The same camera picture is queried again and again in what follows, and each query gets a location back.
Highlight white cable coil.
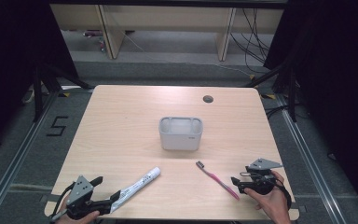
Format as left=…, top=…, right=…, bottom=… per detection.
left=21, top=87, right=45, bottom=105

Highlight light wooden desk frame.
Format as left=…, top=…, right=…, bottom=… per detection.
left=49, top=3, right=285, bottom=62

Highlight small colourful floor clutter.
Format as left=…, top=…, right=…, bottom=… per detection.
left=83, top=29, right=107, bottom=52

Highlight person's right hand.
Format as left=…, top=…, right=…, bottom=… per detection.
left=243, top=170, right=291, bottom=220

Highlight metal floor rail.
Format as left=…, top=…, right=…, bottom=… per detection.
left=0, top=91, right=61, bottom=224
left=274, top=92, right=345, bottom=224

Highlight black hanging cables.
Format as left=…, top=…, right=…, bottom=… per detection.
left=229, top=8, right=272, bottom=75

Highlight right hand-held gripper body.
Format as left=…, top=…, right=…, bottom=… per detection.
left=243, top=157, right=283, bottom=197

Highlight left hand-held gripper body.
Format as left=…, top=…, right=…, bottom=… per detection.
left=64, top=175, right=114, bottom=221

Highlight white toothpaste tube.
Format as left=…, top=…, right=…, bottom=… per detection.
left=110, top=166, right=162, bottom=215

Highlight black curtain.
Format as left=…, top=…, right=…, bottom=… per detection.
left=263, top=0, right=358, bottom=218
left=0, top=0, right=79, bottom=157

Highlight pink toothbrush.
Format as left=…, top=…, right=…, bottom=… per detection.
left=195, top=160, right=241, bottom=201

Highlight grey toothbrush holder box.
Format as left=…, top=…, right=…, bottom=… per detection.
left=158, top=116, right=204, bottom=152

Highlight person's left hand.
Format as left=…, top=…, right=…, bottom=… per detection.
left=54, top=210, right=102, bottom=224

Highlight black metal stand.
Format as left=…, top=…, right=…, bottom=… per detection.
left=243, top=62, right=300, bottom=123
left=32, top=62, right=95, bottom=123

